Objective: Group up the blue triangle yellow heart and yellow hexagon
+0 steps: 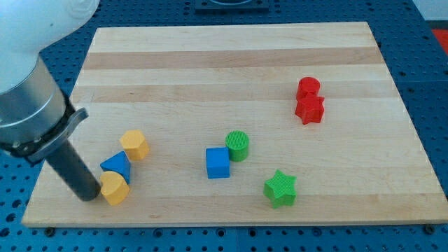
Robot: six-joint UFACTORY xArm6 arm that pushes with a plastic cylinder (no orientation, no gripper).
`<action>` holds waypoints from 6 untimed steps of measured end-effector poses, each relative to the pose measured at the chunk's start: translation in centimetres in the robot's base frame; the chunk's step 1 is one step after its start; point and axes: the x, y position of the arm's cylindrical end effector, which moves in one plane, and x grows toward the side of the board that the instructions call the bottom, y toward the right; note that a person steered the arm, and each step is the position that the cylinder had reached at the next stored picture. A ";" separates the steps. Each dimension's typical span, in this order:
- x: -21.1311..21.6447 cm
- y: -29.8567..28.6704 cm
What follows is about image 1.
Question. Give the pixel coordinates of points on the yellow heart block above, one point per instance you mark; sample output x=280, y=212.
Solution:
x=114, y=187

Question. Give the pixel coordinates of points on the wooden board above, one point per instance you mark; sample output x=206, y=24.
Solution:
x=187, y=88

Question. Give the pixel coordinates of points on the silver flange with clamp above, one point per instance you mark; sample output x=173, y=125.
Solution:
x=37, y=117

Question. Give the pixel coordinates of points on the blue cube block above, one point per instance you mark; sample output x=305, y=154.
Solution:
x=217, y=163

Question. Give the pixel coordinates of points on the blue triangle block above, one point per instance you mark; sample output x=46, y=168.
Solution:
x=118, y=163

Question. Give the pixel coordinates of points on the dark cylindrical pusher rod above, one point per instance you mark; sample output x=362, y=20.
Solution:
x=73, y=171

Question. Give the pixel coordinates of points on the red cylinder block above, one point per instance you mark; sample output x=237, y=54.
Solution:
x=307, y=85

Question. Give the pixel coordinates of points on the green star block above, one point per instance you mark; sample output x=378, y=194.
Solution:
x=280, y=189

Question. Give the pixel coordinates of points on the red star block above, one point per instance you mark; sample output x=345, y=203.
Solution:
x=310, y=109

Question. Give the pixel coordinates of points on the green cylinder block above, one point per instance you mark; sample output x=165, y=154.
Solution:
x=237, y=143

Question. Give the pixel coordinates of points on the yellow hexagon block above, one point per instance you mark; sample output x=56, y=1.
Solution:
x=134, y=144

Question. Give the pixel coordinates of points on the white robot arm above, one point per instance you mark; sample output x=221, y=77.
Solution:
x=27, y=27

